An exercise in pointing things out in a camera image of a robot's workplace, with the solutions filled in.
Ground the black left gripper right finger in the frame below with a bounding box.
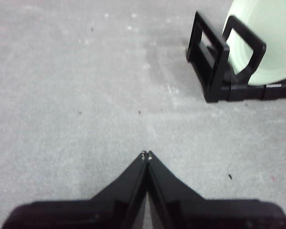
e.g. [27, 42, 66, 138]
[147, 150, 286, 229]

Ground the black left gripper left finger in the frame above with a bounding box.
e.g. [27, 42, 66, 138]
[1, 150, 149, 229]

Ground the green plate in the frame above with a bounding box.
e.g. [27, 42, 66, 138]
[223, 0, 286, 86]

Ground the black plate rack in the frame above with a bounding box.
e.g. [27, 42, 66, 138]
[186, 10, 286, 104]

